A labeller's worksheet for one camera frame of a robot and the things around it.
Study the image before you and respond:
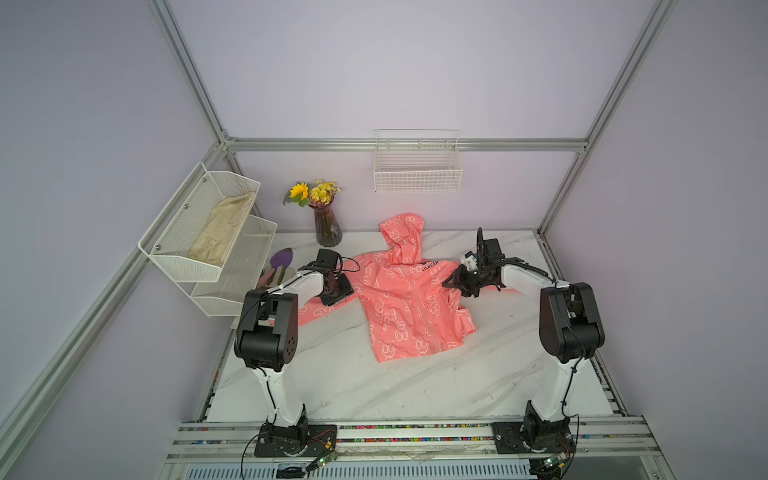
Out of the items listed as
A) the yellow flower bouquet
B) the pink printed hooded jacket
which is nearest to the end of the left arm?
the pink printed hooded jacket

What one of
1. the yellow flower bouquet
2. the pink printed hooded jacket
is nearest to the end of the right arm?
the pink printed hooded jacket

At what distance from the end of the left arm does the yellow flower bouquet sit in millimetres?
248

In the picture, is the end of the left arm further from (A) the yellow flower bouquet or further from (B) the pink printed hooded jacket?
(A) the yellow flower bouquet

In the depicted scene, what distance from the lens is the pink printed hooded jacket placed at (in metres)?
0.90

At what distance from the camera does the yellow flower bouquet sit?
99cm

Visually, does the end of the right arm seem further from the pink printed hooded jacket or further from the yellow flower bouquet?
the yellow flower bouquet

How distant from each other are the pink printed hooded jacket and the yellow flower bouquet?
25 cm

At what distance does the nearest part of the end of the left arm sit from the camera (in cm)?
76

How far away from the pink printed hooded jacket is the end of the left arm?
0.09 feet
